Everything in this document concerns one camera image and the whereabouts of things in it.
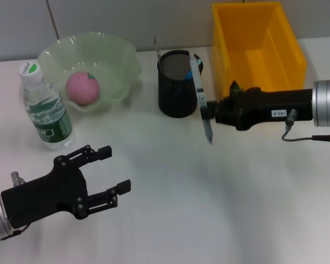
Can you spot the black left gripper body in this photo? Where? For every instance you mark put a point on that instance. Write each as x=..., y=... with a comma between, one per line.
x=44, y=198

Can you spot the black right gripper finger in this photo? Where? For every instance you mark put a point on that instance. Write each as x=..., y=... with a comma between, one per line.
x=210, y=115
x=213, y=105

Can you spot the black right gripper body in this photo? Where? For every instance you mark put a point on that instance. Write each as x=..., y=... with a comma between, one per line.
x=253, y=107

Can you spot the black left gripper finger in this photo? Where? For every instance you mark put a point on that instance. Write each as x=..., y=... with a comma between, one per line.
x=124, y=187
x=104, y=152

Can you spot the green plastic wrapper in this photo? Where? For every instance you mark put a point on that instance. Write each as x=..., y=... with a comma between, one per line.
x=235, y=88

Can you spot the silver ballpoint pen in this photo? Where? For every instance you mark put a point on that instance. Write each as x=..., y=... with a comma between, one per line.
x=198, y=82

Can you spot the blue sheathed scissors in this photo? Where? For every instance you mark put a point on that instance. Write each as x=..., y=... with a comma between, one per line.
x=189, y=75

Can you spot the clear green-label water bottle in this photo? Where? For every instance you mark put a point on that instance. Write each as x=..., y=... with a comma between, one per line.
x=49, y=121

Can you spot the pink peach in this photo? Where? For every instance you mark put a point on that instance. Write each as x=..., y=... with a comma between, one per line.
x=81, y=89

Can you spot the clear plastic ruler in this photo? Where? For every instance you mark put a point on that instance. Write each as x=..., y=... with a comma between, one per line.
x=157, y=49

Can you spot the black mesh pen holder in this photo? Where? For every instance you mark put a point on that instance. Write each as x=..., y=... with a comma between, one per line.
x=176, y=104

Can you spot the translucent green fruit bowl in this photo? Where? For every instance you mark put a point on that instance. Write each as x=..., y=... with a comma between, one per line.
x=110, y=68

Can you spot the yellow plastic bin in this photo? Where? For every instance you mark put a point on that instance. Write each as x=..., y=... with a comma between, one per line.
x=264, y=55

